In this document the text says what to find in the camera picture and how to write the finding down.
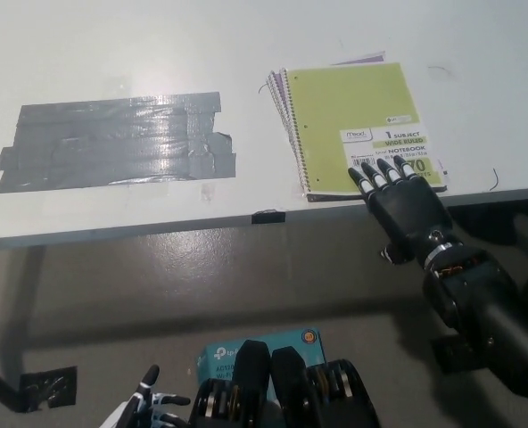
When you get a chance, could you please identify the black robot torso blocks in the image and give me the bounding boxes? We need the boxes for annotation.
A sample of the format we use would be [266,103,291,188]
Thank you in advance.
[187,339,381,428]

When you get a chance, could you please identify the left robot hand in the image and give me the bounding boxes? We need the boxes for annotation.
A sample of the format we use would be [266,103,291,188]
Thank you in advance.
[98,364,192,428]

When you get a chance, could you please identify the grey duct tape patch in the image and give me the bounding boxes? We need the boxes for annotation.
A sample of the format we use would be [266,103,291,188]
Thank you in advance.
[0,91,237,195]

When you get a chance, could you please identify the dark object under table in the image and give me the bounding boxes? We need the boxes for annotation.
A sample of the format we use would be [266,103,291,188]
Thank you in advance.
[450,204,528,251]

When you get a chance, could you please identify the purple spiral notebook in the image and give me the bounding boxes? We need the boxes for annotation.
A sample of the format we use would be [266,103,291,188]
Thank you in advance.
[266,49,386,204]

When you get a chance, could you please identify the small black tape strip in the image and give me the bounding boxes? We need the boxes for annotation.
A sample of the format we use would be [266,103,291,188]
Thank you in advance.
[251,209,286,224]

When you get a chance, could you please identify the teal TP-Link box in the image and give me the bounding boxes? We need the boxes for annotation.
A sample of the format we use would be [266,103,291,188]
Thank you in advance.
[195,327,327,393]

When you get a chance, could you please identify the green spiral Mead notebook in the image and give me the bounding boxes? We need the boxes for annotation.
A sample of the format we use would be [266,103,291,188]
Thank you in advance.
[285,61,449,204]

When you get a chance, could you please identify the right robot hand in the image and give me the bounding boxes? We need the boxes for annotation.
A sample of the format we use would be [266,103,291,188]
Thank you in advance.
[347,154,465,268]

